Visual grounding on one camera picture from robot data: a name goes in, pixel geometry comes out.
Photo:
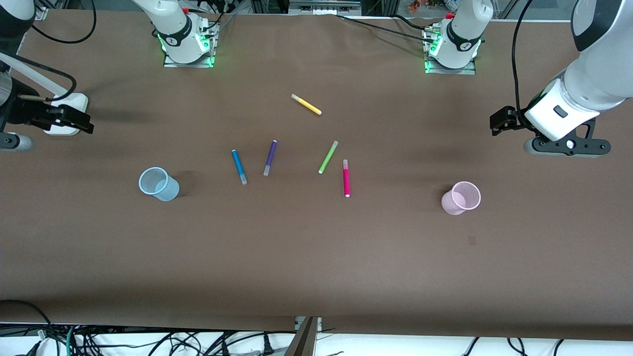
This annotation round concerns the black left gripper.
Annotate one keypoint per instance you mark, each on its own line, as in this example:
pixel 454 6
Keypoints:
pixel 505 120

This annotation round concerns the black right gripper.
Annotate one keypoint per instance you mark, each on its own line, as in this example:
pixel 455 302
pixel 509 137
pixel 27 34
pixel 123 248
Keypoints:
pixel 23 110

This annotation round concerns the pink marker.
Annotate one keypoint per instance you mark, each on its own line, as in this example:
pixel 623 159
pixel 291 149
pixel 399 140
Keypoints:
pixel 346 180

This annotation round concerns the blue marker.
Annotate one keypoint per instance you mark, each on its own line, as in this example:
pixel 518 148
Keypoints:
pixel 239 167

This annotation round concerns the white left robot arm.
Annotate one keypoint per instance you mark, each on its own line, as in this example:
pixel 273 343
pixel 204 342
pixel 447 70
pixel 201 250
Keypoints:
pixel 593 84

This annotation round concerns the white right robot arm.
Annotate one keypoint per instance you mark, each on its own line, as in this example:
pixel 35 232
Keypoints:
pixel 174 27

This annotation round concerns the white rounded box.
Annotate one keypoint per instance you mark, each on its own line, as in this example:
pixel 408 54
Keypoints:
pixel 75 101

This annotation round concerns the translucent pink plastic cup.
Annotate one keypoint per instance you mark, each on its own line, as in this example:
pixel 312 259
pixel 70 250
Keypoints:
pixel 457 202

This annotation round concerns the translucent blue plastic cup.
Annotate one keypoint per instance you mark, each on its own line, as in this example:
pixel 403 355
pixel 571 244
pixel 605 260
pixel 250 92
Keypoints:
pixel 165 190

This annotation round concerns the green marker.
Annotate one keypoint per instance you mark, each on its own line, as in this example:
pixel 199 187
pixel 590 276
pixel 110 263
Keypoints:
pixel 328 157

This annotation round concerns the yellow marker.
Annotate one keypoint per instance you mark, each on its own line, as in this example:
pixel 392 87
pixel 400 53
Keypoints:
pixel 306 104

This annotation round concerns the purple marker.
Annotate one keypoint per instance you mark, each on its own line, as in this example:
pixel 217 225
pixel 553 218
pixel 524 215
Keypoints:
pixel 270 157

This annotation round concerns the aluminium frame rail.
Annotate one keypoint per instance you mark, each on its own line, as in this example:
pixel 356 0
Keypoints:
pixel 324 6

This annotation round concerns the metal table post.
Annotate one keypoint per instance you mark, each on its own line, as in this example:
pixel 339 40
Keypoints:
pixel 304 338

